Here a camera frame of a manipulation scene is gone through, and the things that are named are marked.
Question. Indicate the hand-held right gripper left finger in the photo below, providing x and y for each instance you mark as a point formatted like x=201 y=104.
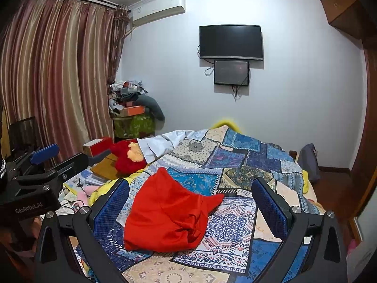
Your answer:
x=110 y=209

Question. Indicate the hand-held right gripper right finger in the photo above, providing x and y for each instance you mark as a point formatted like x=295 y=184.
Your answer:
x=269 y=206

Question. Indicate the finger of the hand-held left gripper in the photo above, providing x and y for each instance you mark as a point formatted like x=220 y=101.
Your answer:
x=44 y=153
x=70 y=165

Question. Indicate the red zip jacket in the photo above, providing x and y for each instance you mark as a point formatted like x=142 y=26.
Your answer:
x=165 y=212

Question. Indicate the pile of clothes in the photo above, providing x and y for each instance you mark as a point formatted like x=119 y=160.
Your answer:
x=126 y=93

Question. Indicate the pile of papers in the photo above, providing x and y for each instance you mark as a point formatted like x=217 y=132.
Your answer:
x=88 y=179

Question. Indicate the black desk monitor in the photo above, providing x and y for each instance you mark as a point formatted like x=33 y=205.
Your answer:
x=23 y=132

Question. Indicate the brown cardboard box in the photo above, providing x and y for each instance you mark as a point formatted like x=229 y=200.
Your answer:
x=103 y=168

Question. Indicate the red box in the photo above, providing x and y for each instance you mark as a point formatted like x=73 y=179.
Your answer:
x=100 y=149

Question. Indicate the red plush toy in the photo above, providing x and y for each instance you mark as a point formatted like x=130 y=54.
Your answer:
x=123 y=160

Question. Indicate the blue patchwork blanket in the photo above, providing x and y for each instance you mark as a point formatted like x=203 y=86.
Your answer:
x=235 y=159

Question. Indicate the dark grey bag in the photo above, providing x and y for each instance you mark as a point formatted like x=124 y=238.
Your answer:
x=309 y=162

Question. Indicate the green patterned cloth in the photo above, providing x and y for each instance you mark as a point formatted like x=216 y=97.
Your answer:
x=135 y=126

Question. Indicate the white shirt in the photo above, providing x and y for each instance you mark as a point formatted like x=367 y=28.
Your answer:
x=156 y=147

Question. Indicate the striped brown curtain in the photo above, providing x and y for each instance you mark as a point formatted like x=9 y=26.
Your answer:
x=59 y=73

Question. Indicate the orange shoe box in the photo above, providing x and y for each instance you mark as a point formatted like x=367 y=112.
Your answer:
x=132 y=111

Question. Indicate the brown wooden door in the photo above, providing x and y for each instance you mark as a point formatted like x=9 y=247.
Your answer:
x=365 y=123

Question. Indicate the white air conditioner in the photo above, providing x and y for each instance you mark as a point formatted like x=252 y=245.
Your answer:
x=159 y=10

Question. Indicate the wooden wardrobe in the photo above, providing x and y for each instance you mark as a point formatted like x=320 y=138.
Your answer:
x=341 y=6

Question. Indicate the small black wall monitor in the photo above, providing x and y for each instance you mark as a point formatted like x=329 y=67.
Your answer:
x=231 y=72

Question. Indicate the black wall television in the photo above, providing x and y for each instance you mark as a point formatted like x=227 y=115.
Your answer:
x=231 y=41

